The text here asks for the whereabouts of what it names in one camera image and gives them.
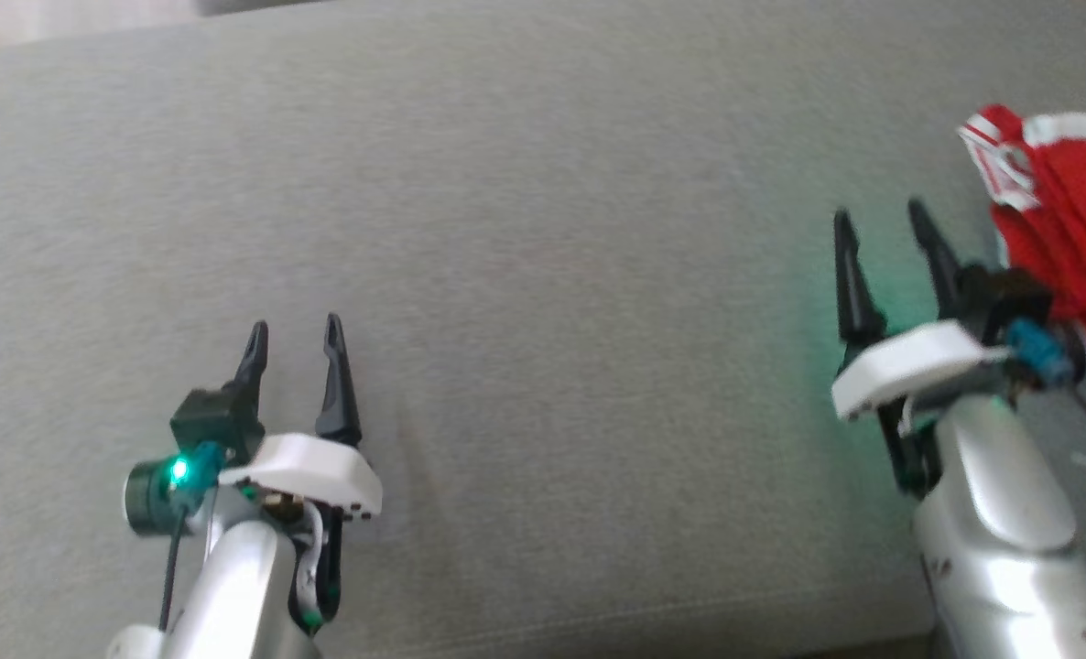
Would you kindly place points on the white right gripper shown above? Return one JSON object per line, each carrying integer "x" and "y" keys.
{"x": 909, "y": 361}

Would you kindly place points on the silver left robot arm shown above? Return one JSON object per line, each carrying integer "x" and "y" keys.
{"x": 232, "y": 595}

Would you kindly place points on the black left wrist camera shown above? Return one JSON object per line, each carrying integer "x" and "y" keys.
{"x": 213, "y": 426}

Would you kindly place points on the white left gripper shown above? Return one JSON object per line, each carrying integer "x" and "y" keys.
{"x": 309, "y": 471}

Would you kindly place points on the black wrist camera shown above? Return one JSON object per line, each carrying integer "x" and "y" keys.
{"x": 1005, "y": 293}
{"x": 213, "y": 426}

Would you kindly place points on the grey fabric sofa seat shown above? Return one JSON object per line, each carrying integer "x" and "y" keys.
{"x": 552, "y": 320}

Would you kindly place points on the red Bulls 23 jersey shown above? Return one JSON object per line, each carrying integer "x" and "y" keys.
{"x": 1074, "y": 229}

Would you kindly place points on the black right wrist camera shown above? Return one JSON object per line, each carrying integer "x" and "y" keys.
{"x": 1005, "y": 293}

